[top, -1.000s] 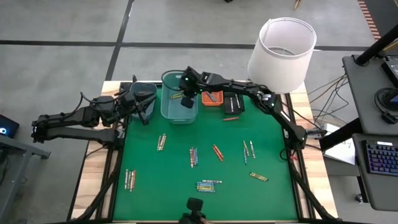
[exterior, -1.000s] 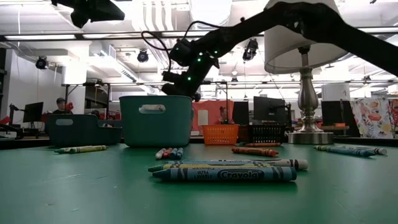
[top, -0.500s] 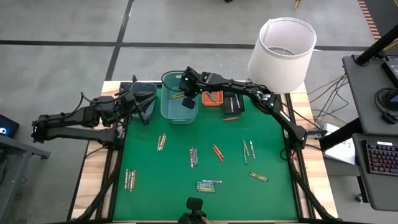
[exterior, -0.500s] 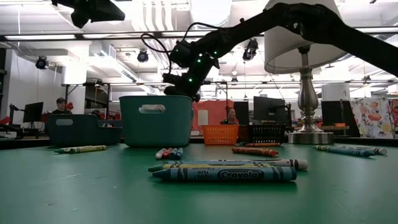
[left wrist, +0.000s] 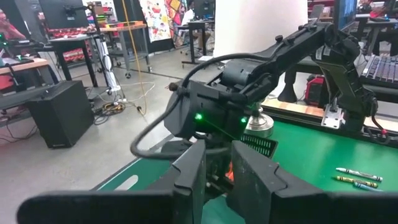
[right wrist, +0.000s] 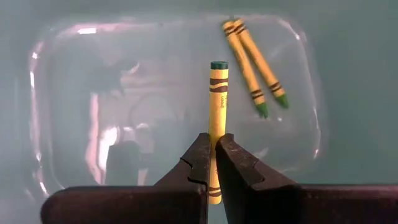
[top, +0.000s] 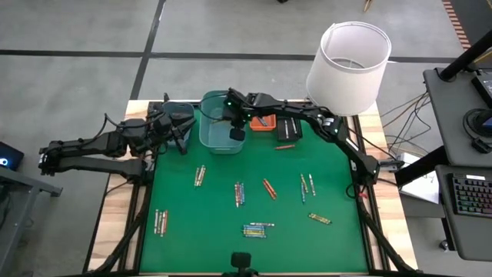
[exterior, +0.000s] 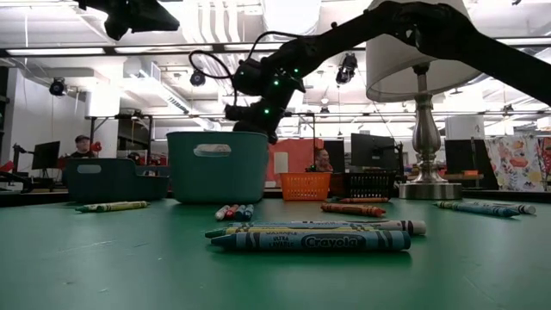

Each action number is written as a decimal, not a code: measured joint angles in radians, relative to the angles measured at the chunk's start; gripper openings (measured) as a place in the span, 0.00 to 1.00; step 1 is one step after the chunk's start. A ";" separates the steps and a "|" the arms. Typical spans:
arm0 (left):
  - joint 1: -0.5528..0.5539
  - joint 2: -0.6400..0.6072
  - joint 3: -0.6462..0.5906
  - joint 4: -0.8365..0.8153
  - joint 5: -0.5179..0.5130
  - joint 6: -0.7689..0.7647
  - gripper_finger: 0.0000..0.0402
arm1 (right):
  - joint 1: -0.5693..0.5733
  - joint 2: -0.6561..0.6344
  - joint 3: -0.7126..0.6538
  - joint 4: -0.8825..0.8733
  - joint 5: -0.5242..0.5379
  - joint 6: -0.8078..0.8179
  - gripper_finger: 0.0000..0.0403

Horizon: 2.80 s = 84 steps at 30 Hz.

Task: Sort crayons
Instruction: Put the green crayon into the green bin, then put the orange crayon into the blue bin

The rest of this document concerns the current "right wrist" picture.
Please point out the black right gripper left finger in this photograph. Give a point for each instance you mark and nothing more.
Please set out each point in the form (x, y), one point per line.
(140, 205)

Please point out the large teal plastic bin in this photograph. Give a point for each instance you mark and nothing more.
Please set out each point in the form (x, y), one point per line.
(124, 93)

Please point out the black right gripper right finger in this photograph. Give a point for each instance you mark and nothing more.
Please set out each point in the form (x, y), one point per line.
(280, 205)

